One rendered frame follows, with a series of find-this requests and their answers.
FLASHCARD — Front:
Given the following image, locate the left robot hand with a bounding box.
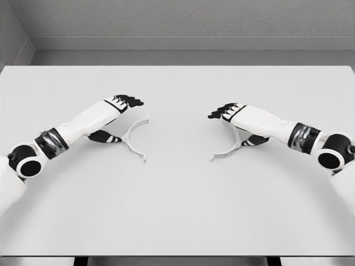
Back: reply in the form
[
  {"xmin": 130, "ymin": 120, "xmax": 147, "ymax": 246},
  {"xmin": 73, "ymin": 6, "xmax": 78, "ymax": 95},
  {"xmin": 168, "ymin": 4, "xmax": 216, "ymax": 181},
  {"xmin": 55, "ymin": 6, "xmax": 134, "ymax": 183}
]
[{"xmin": 78, "ymin": 94, "xmax": 145, "ymax": 144}]

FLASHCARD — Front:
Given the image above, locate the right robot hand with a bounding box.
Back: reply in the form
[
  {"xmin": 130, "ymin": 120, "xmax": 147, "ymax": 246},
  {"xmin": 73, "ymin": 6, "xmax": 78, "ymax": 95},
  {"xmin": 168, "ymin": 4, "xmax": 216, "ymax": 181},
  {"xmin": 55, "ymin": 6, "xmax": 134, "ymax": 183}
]
[{"xmin": 207, "ymin": 103, "xmax": 275, "ymax": 147}]

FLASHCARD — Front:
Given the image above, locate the white table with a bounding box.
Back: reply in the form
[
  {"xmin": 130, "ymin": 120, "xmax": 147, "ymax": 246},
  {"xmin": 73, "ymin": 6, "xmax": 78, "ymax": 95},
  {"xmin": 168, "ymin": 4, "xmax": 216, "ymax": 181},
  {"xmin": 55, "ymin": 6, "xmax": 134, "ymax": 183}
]
[{"xmin": 0, "ymin": 65, "xmax": 355, "ymax": 158}]

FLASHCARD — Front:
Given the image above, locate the white half-ring pipe clamp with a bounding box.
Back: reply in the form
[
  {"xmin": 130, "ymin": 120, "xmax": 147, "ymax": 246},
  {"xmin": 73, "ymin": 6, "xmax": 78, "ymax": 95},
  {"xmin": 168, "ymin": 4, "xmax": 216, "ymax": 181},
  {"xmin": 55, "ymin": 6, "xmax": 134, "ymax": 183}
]
[
  {"xmin": 120, "ymin": 113, "xmax": 150, "ymax": 164},
  {"xmin": 210, "ymin": 119, "xmax": 250, "ymax": 162}
]

